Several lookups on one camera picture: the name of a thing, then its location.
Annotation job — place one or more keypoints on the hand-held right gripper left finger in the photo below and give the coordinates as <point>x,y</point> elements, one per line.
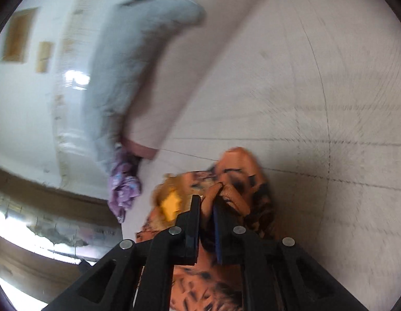
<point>190,233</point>

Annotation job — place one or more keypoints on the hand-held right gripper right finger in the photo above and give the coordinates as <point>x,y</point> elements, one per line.
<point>219,233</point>

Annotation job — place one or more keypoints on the beige quilted mattress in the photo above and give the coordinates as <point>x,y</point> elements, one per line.
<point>317,103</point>

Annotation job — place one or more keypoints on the large wooden picture frame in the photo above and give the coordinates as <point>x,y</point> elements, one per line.
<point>17,35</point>

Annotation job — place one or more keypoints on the grey quilted blanket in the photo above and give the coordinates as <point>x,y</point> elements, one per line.
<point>116,71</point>

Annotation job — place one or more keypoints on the small wooden picture frame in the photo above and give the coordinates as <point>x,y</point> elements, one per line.
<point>45,56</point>

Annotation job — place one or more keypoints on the wooden door with leaded glass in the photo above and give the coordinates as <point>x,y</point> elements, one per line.
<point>25,265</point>

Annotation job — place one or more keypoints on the purple floral cloth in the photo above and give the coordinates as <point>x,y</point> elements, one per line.
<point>122,184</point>

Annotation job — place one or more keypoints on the orange black floral garment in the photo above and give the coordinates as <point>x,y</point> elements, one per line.
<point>203,285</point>

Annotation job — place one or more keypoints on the pink cushion with maroon edge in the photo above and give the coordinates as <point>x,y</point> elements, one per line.
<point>187,55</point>

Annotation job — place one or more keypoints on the white wardrobe with gold trim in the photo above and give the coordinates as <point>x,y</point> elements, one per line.
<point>69,110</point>

